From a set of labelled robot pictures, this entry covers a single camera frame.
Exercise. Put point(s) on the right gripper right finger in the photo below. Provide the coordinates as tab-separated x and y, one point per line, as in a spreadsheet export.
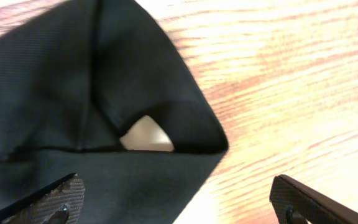
295	202

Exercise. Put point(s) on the black polo shirt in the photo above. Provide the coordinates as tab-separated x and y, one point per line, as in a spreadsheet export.
97	88

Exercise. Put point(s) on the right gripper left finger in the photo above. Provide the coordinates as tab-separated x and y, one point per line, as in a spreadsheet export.
59	202

